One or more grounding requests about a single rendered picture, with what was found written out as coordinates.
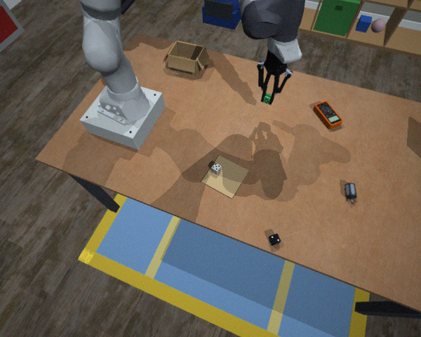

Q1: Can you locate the beige square mat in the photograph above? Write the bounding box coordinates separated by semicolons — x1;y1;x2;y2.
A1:
201;155;249;199

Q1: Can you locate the orange digital multimeter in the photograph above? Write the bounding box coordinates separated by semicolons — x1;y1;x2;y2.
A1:
313;101;343;129

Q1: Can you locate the white die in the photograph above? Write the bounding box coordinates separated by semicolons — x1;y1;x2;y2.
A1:
211;162;221;174

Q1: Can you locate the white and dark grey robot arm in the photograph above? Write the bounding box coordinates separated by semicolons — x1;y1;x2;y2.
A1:
79;0;305;125

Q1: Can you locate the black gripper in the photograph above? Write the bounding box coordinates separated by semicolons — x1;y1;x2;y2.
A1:
257;50;293;105

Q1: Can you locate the green die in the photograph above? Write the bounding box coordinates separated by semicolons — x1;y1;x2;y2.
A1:
263;93;272;104

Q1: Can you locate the black die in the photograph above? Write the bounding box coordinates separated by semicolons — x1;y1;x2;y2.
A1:
269;234;281;246

